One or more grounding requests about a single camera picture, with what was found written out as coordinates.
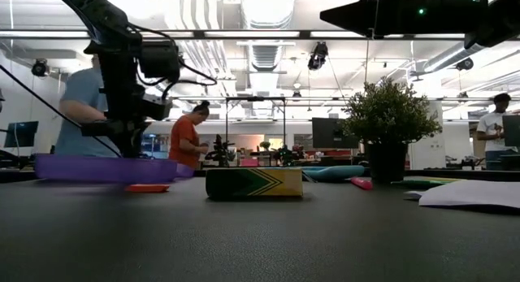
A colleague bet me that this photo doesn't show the black ceiling spotlight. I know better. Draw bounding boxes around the black ceiling spotlight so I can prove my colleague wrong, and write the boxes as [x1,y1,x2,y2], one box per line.
[31,58,50,78]
[455,57,475,72]
[306,41,330,72]

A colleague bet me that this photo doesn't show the black background frame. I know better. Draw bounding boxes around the black background frame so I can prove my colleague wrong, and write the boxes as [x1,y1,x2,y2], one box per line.
[224,95,288,167]

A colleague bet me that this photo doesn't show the white paper notes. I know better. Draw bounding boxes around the white paper notes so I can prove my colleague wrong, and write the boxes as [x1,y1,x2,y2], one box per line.
[403,180,520,210]

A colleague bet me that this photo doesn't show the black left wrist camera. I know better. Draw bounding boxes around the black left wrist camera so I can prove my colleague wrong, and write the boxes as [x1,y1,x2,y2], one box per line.
[141,93,174,122]

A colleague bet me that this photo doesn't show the green marker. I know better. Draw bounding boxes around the green marker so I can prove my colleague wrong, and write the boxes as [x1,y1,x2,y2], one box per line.
[391,176,465,190]

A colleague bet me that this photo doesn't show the purple plastic pencil box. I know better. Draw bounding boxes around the purple plastic pencil box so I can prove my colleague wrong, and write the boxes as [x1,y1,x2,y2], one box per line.
[33,153,196,184]

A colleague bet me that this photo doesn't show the green yellow crayon box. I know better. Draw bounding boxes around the green yellow crayon box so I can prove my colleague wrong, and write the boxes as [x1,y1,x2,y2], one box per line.
[205,167,305,201]

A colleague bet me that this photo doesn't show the teal calculator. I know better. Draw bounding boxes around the teal calculator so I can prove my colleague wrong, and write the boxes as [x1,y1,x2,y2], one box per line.
[301,164,366,184]

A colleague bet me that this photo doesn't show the person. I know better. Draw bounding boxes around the person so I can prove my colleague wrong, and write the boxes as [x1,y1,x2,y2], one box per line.
[54,54,124,158]
[475,92,514,171]
[167,100,212,170]

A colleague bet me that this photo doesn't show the dark computer monitor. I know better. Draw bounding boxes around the dark computer monitor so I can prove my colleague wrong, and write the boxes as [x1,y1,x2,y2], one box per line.
[501,114,520,149]
[311,117,361,150]
[3,120,40,150]

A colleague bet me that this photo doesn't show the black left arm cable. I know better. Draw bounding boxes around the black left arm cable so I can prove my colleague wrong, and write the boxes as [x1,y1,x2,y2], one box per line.
[128,23,218,101]

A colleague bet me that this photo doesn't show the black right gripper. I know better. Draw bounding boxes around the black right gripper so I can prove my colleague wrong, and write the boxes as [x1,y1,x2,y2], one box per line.
[318,0,491,37]

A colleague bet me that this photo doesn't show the pink highlighter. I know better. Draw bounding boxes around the pink highlighter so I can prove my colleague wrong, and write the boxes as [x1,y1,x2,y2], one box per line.
[350,176,374,191]

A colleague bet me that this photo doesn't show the orange eraser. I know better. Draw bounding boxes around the orange eraser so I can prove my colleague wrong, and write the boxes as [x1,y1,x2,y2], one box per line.
[124,184,171,193]

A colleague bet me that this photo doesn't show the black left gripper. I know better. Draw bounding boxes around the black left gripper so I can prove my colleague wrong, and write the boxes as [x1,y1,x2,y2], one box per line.
[80,69,152,158]

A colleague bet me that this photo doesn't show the potted green plant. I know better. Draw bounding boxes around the potted green plant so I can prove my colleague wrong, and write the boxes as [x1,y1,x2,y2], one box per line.
[342,76,444,186]

